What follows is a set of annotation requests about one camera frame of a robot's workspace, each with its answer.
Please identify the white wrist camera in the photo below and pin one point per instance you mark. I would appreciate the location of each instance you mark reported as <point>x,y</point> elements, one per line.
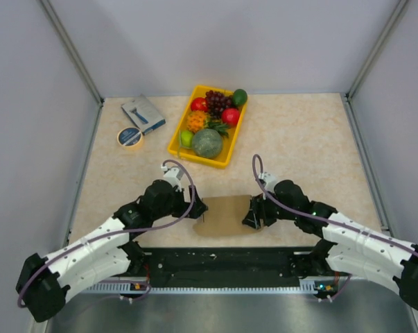
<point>268,181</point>
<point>173,176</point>

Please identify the brown cardboard box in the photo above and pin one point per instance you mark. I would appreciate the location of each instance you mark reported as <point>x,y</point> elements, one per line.
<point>224,217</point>

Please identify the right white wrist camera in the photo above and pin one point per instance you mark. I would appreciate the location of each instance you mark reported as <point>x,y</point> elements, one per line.
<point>268,181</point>

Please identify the aluminium front rail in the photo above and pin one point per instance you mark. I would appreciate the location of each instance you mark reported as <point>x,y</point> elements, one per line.
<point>222,268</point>

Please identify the left aluminium frame post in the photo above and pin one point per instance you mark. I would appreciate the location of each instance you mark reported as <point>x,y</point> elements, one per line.
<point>70,49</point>

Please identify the beige masking tape roll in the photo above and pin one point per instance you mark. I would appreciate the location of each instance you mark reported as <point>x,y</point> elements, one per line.
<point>130,138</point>

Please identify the yellow plastic tray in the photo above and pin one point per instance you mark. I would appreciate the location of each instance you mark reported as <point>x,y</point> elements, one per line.
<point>223,159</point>

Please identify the small green lime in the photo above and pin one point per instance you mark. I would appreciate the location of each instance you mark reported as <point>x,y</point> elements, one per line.
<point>186,137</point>

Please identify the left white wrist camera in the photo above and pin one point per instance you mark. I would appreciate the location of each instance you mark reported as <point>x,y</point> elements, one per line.
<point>173,176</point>

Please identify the dark purple grape bunch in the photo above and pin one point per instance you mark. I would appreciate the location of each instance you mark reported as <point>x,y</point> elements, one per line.
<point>217,103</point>

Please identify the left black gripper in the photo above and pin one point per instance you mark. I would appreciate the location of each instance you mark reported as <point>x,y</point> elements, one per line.
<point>184,205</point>

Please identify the blue razor package box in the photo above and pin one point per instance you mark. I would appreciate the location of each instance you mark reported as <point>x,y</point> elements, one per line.
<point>143,114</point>

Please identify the red apple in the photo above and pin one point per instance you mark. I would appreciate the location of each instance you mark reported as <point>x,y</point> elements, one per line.
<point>199,104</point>

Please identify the green round melon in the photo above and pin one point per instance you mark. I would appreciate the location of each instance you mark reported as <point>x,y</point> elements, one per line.
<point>207,143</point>

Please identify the aluminium frame post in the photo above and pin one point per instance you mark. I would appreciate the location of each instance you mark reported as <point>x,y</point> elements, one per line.
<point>70,49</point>
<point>388,29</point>

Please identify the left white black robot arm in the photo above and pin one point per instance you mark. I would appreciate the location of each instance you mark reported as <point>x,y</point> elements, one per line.
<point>47,283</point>

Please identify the orange pineapple with leaves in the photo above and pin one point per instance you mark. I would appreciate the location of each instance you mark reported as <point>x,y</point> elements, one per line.
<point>198,120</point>

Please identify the right aluminium frame post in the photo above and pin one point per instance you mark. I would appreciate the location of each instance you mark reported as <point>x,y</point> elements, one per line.
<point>388,29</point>

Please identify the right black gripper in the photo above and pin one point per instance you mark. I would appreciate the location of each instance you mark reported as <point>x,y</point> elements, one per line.
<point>258,210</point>

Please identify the red pomegranate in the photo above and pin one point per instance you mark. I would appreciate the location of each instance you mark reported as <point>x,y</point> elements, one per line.
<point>231,116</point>

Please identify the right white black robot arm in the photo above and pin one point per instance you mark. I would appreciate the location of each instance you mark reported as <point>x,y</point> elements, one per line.
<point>368,249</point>

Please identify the green avocado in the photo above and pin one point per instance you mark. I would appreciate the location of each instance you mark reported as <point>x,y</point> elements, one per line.
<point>239,97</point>

